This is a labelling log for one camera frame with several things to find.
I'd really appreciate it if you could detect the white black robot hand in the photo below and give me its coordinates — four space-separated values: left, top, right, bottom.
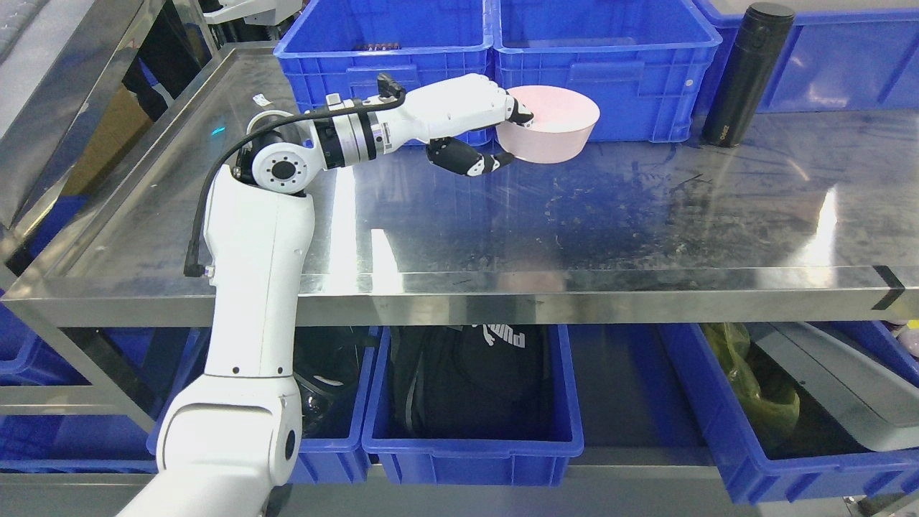
376 73 535 177

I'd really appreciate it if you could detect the pink plastic bowl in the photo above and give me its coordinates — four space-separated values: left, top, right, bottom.
495 85 600 164

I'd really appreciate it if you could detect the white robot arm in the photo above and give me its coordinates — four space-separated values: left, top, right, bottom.
121 86 406 516

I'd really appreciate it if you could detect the blue crate top middle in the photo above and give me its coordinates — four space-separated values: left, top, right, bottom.
490 1 722 143

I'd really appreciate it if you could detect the blue crate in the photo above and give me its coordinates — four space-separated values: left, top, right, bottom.
693 0 919 116
490 1 722 143
274 1 497 114

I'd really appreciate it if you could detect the blue crate top left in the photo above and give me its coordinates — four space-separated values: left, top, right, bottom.
274 1 497 114

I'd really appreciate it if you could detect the black puma bag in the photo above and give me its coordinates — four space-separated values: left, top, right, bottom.
387 324 554 439

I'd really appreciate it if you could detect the black helmet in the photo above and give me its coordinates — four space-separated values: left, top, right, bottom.
294 326 371 439

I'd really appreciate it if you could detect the black thermos bottle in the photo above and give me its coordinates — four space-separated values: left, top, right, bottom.
701 2 796 148

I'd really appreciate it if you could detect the blue bin with black bag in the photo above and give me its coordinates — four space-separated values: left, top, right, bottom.
361 325 585 487

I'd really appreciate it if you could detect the blue bin with helmet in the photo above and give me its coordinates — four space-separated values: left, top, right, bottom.
155 325 378 487

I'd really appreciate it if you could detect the blue crate top right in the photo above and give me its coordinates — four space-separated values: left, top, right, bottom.
693 0 919 116

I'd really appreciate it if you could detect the blue bin lower right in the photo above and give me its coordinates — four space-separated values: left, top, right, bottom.
657 323 918 505

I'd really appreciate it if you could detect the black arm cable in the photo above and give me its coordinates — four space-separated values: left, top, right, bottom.
184 72 407 278

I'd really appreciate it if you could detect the steel table frame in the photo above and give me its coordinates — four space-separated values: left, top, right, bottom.
4 44 917 345

